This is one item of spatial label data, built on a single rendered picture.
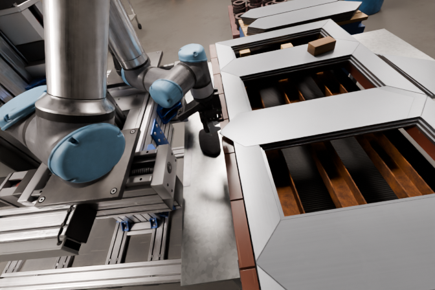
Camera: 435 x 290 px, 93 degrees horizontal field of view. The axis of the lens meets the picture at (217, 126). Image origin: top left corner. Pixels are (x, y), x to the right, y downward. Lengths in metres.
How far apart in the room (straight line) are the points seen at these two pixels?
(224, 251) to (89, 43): 0.69
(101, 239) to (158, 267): 0.43
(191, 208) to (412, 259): 0.64
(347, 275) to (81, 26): 0.71
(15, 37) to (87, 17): 0.39
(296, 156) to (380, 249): 0.56
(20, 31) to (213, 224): 0.79
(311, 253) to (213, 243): 0.33
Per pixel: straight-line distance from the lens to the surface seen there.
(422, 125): 0.99
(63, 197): 0.66
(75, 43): 0.39
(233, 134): 0.80
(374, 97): 1.02
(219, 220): 0.83
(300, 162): 1.09
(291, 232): 0.64
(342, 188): 0.92
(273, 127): 0.82
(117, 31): 0.58
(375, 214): 0.72
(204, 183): 0.90
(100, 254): 1.56
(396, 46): 1.59
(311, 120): 0.86
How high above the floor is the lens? 1.46
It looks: 47 degrees down
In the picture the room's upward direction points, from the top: 14 degrees counter-clockwise
